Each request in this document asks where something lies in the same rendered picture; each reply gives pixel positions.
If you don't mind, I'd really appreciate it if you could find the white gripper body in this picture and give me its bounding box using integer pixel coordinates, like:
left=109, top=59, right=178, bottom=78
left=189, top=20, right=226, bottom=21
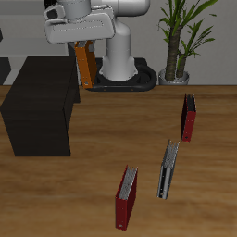
left=44, top=12, right=117, bottom=44

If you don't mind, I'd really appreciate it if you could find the orange book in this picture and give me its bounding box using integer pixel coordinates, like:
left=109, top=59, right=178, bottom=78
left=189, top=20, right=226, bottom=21
left=73, top=40, right=99, bottom=91

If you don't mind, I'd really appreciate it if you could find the red book with dark pages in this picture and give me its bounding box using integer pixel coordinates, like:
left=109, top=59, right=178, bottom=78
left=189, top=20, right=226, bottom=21
left=180, top=93, right=198, bottom=143

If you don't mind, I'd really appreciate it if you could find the grey and black book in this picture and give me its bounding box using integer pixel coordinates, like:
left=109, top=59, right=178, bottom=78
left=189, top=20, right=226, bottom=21
left=156, top=139, right=181, bottom=201

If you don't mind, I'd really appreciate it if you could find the red book with grey pages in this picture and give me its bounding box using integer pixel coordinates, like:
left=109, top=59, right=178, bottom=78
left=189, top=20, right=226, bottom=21
left=115, top=164, right=139, bottom=231

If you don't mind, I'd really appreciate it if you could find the dark brown desk caddy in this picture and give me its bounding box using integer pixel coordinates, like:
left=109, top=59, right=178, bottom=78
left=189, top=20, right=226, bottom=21
left=0, top=56, right=82, bottom=158

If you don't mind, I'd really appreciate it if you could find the pot plant in white pot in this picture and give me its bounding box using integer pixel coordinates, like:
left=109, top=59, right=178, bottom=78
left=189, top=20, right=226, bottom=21
left=156, top=0, right=218, bottom=87

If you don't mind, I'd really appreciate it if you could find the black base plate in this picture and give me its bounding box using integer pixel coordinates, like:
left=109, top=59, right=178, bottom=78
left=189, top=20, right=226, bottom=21
left=84, top=56, right=158, bottom=93

